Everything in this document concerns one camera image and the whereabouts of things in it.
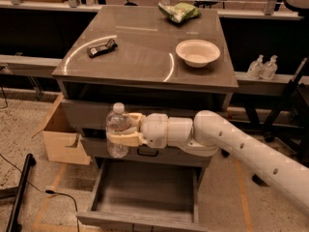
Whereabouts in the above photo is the black office chair base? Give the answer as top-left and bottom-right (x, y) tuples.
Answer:
(251, 58), (309, 187)

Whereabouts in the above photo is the cardboard box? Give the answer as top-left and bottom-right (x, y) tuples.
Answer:
(34, 94), (91, 165)

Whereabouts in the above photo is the green snack bag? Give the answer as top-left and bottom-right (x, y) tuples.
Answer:
(157, 2), (201, 24)

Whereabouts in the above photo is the black floor cable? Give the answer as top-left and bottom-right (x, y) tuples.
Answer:
(0, 153), (81, 232)

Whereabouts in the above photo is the black stand leg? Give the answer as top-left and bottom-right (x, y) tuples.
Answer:
(6, 154), (36, 232)

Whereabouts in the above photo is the grey middle drawer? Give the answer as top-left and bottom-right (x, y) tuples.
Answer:
(81, 137), (216, 167)

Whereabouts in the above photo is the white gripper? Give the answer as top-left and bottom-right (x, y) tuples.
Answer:
(106, 113), (168, 148)

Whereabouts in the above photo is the clear plastic water bottle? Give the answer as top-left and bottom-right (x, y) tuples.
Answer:
(106, 102), (131, 159)

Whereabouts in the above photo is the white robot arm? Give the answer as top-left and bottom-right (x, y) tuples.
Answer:
(106, 109), (309, 215)

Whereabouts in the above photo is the grey top drawer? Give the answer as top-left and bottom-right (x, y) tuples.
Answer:
(60, 98), (229, 142)

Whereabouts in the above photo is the grey open bottom drawer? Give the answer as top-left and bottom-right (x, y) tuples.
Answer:
(77, 159), (207, 232)

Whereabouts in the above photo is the grey drawer cabinet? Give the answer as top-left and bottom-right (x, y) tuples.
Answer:
(51, 5), (239, 179)

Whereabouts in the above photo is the white paper bowl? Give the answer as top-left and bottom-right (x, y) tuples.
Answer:
(176, 40), (221, 68)

